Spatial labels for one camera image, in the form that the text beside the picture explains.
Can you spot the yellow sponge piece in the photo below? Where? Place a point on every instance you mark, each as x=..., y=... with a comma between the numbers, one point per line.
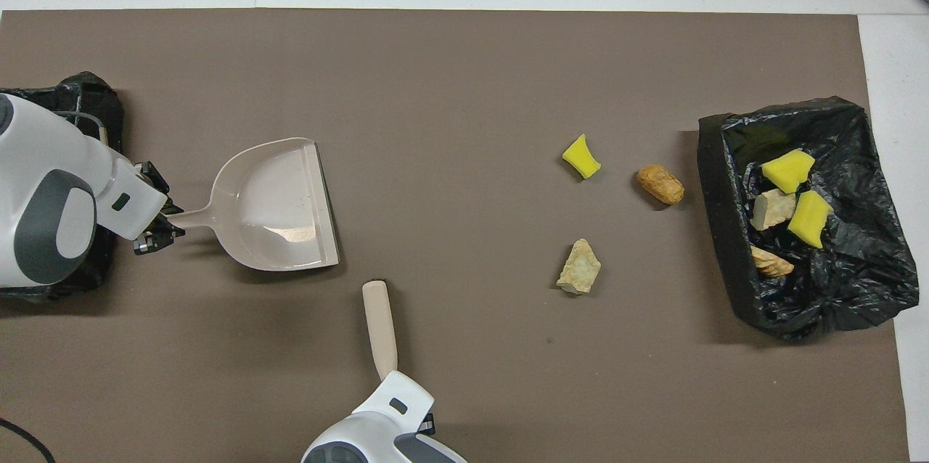
x=809, y=220
x=580, y=157
x=787, y=170

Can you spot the brown paper table mat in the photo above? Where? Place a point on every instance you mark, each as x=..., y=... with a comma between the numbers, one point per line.
x=508, y=376

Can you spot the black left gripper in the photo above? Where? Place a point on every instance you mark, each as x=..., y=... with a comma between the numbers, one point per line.
x=152, y=242

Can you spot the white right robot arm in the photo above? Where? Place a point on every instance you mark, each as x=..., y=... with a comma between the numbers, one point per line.
x=377, y=419

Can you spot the pale crusty bread chunk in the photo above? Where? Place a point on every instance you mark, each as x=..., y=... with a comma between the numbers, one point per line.
x=579, y=268

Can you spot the black bag lined bin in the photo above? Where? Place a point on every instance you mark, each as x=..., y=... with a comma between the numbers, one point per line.
x=91, y=89
x=856, y=281

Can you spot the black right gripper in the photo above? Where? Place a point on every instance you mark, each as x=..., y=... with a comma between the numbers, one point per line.
x=427, y=425

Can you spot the beige plastic dustpan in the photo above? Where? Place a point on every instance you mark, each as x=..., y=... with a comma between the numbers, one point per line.
x=276, y=209

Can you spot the brown bread roll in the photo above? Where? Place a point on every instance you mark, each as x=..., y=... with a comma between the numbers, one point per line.
x=660, y=184

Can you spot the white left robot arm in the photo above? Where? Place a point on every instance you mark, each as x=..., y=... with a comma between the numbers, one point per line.
x=43, y=158

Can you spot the small golden croissant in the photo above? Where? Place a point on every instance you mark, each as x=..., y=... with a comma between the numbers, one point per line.
x=771, y=210
x=773, y=263

